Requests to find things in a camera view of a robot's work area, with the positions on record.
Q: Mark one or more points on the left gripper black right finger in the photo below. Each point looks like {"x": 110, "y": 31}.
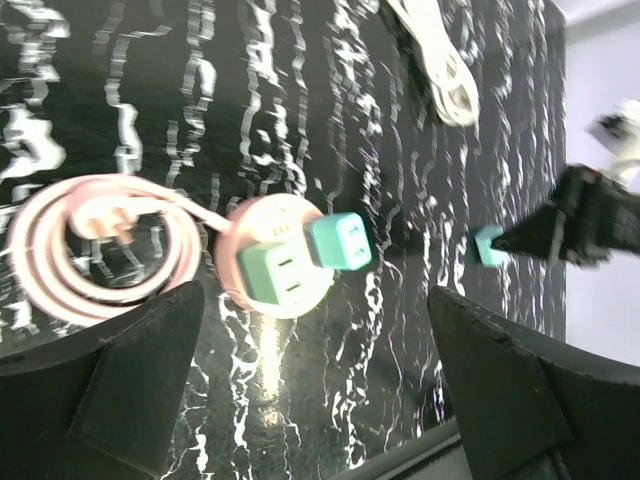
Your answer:
{"x": 529, "y": 406}

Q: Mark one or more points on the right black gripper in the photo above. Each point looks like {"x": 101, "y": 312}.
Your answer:
{"x": 588, "y": 217}

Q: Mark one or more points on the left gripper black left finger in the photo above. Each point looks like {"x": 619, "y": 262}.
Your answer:
{"x": 101, "y": 403}

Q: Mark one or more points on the teal plug adapter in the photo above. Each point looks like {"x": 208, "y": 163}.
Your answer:
{"x": 339, "y": 242}
{"x": 488, "y": 256}

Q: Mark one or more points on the pink round power socket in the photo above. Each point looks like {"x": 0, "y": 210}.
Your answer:
{"x": 272, "y": 218}

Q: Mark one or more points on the green plug adapter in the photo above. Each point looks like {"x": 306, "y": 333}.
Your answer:
{"x": 278, "y": 273}

